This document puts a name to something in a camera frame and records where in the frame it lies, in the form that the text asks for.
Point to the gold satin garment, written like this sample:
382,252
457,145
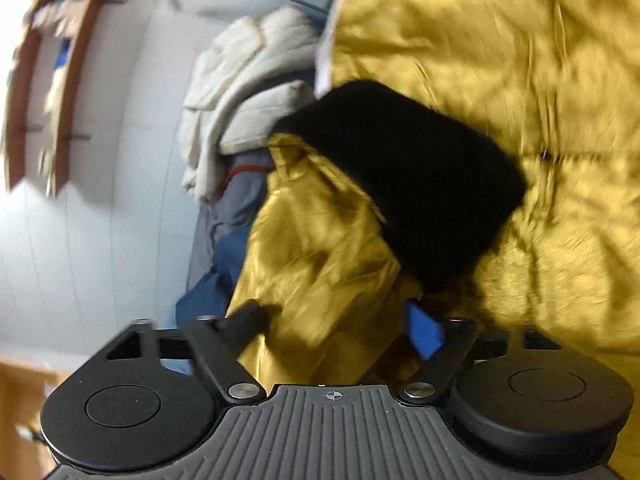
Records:
500,60

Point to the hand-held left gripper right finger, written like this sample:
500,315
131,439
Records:
425,332

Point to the grey cloth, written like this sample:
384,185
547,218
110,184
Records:
230,210

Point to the wooden wall shelf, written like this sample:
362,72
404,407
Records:
75,85

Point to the black furry cloth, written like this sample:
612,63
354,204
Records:
400,170

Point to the pale bed sheet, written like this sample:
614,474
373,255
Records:
327,45

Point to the blue cloth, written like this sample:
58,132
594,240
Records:
227,255

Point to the cream quilted jacket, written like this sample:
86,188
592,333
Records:
240,90

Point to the wooden furniture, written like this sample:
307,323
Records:
20,395

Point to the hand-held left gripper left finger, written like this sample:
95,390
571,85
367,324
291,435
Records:
247,316

